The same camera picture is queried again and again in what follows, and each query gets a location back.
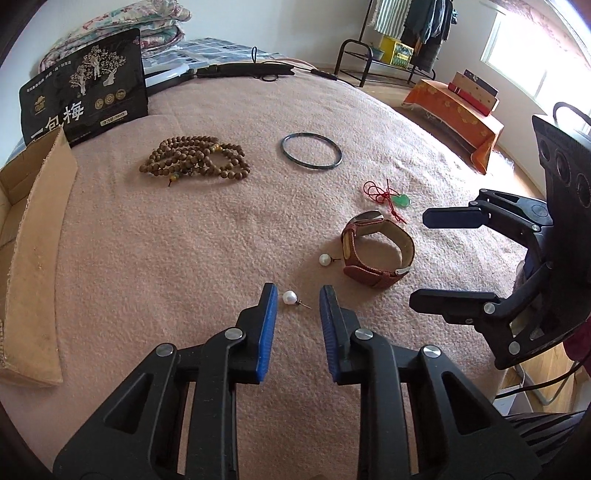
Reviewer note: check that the window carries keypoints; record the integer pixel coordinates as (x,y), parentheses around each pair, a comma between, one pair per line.
(535,50)

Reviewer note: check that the black folded tripod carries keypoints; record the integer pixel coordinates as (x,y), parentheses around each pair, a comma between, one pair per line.
(244,70)

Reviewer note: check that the blue checkered bed sheet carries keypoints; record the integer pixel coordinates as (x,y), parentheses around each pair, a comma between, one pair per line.
(217,48)

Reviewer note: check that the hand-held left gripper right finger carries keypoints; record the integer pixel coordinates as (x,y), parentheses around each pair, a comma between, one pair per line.
(328,332)

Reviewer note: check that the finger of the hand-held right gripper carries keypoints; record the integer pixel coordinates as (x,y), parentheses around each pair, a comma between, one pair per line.
(452,218)
(448,304)

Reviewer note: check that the cardboard box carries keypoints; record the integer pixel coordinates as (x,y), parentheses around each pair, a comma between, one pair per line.
(37,258)

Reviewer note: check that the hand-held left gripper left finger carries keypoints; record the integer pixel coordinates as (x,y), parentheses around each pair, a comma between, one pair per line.
(268,332)

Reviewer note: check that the dark hanging clothes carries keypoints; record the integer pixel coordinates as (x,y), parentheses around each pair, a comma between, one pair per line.
(429,23)

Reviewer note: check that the white pearl earring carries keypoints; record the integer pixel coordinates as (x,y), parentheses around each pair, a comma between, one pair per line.
(289,296)
(325,260)

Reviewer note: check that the black snack bag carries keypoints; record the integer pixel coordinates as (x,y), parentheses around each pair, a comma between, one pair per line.
(83,92)

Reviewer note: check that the dark blue flat box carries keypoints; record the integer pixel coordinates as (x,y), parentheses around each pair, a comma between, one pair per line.
(482,83)

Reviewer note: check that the dark green bangle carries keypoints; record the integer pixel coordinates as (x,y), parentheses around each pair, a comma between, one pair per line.
(287,157)

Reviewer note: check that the black metal clothes rack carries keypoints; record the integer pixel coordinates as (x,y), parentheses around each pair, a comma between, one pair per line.
(351,50)

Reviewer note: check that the orange cloth covered table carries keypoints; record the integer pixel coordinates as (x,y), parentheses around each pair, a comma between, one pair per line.
(452,115)

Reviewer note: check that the yellow box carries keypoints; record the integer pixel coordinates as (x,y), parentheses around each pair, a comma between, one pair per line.
(395,50)

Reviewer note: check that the striped hanging towel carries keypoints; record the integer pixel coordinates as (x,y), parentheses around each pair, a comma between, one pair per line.
(388,16)

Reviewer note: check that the folded floral quilt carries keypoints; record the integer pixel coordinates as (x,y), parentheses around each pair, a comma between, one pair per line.
(129,23)

